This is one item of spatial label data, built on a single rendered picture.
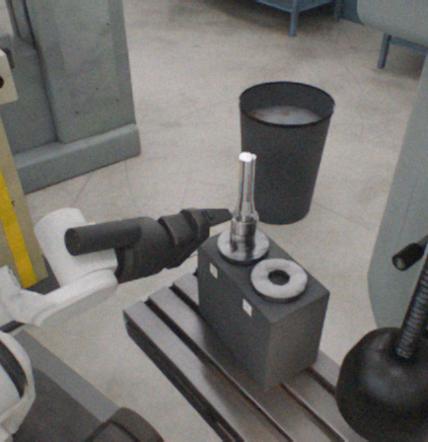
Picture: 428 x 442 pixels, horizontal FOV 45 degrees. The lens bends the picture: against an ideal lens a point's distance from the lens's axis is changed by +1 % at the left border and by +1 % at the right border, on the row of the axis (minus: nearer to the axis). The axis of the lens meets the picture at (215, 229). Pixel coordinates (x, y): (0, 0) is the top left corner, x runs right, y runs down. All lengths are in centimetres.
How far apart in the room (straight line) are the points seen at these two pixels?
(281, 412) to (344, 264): 175
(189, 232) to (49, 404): 80
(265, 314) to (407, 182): 41
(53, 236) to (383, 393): 45
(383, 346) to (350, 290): 212
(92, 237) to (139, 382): 153
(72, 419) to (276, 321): 75
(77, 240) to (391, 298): 35
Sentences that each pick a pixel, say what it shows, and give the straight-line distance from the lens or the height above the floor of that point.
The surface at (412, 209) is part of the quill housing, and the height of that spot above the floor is 150.
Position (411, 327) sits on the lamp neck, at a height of 150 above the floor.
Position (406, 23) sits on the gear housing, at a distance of 35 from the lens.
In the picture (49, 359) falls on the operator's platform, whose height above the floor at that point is 40.
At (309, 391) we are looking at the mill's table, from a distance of 94.
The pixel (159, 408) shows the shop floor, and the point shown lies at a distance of 204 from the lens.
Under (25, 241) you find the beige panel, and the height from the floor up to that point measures 29.
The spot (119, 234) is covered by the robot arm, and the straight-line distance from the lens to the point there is 65.
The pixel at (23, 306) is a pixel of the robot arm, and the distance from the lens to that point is 65.
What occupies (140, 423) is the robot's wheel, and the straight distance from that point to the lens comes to 133.
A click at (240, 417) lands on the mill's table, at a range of 90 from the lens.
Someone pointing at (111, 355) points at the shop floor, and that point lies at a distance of 221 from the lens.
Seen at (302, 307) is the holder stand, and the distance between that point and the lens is 81.
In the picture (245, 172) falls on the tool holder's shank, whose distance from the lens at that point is 78.
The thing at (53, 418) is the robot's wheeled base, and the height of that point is 57.
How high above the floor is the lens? 175
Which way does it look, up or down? 40 degrees down
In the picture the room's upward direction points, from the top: straight up
